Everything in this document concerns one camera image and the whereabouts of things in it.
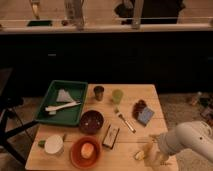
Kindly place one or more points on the metal fork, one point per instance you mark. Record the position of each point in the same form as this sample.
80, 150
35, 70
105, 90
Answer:
120, 115

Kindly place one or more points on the brown scrubber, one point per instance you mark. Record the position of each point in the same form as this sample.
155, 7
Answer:
138, 107

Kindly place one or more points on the green plastic tray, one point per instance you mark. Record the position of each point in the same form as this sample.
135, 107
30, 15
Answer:
65, 117

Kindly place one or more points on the metal cup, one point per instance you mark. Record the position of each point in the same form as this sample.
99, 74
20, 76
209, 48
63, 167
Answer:
98, 91

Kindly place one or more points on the green small object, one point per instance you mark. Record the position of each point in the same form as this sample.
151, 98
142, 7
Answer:
41, 143

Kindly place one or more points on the green plastic cup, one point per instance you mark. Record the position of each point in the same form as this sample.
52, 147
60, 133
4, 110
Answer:
117, 96

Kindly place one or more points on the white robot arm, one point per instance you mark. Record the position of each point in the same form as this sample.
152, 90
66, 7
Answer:
195, 135

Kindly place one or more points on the grey folded cloth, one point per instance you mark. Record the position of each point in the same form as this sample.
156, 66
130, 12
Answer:
64, 96

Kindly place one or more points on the dark brown bowl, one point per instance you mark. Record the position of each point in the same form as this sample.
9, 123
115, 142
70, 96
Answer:
91, 122

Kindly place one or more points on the yellow banana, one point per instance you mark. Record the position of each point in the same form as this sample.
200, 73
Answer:
140, 155

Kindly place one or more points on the bread roll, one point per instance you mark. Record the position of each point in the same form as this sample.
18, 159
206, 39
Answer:
87, 150

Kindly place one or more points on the blue sponge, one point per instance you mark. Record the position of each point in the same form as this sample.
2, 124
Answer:
145, 116

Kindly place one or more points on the white spatula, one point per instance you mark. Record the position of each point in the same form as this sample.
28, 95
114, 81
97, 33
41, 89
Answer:
55, 108

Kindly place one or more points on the black rectangular box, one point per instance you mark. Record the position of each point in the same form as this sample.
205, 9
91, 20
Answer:
111, 136

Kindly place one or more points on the orange plate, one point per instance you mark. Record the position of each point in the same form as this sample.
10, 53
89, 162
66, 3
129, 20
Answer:
75, 153

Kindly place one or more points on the white lidded cup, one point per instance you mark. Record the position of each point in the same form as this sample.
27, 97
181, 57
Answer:
54, 145

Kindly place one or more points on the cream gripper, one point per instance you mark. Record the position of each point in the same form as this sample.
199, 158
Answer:
153, 156

